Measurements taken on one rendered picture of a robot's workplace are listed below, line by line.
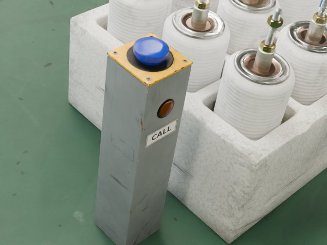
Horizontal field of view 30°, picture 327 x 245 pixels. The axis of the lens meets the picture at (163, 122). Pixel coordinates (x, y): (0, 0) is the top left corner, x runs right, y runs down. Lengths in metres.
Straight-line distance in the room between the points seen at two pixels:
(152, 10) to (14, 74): 0.35
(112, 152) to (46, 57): 0.46
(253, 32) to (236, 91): 0.16
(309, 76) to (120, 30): 0.29
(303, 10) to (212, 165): 0.32
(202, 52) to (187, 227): 0.26
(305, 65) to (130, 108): 0.29
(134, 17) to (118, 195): 0.27
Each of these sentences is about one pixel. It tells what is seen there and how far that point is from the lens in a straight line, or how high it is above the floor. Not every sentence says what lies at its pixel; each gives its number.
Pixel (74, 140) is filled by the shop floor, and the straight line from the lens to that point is 1.03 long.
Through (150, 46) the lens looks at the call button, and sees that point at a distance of 0.68.
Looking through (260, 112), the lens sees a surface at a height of 0.21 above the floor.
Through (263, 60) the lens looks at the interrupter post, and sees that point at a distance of 0.80.
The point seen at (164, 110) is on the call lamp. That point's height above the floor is 0.26.
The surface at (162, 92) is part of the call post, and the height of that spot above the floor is 0.29.
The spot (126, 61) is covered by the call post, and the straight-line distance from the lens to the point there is 0.68.
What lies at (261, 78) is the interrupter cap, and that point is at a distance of 0.80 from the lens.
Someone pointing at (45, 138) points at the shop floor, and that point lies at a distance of 1.03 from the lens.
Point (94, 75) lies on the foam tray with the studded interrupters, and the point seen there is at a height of 0.11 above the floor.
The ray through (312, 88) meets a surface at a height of 0.20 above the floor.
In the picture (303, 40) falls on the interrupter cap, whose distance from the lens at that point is 0.89.
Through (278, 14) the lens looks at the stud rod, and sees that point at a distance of 0.77.
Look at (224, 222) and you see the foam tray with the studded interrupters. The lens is 0.90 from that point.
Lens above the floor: 0.73
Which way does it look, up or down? 43 degrees down
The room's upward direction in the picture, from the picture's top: 10 degrees clockwise
